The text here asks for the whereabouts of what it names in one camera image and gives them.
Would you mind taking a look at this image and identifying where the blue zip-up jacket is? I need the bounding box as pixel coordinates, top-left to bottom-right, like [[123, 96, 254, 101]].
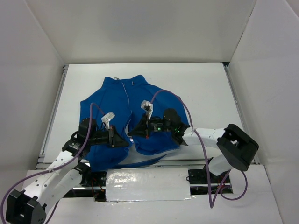
[[79, 75, 188, 172]]

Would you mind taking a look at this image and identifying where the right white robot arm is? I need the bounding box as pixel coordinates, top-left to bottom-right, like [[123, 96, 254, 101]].
[[129, 109, 259, 182]]

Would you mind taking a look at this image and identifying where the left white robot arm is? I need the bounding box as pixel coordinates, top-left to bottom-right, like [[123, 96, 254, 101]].
[[0, 118, 129, 224]]

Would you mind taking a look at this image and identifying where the white foil-covered panel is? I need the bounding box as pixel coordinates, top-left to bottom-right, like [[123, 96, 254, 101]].
[[106, 168, 191, 202]]

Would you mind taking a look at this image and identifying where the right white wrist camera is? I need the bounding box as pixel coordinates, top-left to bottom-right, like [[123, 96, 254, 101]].
[[141, 100, 153, 121]]

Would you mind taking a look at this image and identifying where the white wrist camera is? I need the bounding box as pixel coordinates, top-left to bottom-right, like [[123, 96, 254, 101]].
[[101, 112, 115, 129], [141, 100, 153, 121]]

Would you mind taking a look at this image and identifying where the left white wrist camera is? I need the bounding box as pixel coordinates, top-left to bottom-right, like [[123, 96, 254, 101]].
[[101, 112, 115, 129]]

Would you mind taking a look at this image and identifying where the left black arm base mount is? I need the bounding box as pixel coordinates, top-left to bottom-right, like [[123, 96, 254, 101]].
[[75, 162, 107, 202]]

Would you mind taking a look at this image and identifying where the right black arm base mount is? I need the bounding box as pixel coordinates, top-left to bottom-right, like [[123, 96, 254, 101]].
[[186, 166, 227, 184]]

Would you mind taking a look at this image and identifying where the aluminium table frame rail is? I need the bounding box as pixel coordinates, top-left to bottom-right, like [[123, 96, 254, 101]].
[[35, 62, 260, 170]]

